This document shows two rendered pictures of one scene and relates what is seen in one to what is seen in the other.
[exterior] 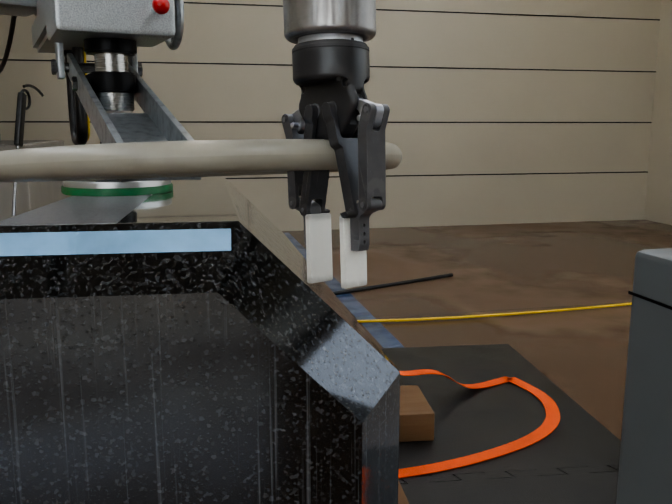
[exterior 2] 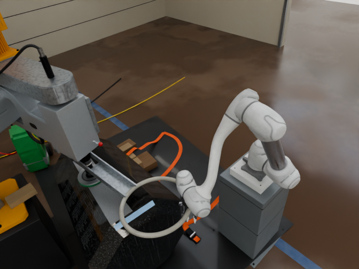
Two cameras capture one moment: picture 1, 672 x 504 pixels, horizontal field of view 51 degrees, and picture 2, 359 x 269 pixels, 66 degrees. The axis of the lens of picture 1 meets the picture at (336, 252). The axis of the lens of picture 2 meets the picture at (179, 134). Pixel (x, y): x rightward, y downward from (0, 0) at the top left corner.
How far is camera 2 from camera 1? 155 cm
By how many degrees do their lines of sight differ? 38
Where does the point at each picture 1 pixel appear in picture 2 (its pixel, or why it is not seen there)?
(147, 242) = (140, 211)
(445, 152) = (90, 9)
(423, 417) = (154, 163)
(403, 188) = (78, 29)
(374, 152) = not seen: hidden behind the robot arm
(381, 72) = not seen: outside the picture
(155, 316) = (148, 223)
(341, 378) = (176, 210)
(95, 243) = (132, 217)
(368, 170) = not seen: hidden behind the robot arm
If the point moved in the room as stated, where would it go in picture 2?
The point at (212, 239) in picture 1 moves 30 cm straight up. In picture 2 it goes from (150, 204) to (143, 175)
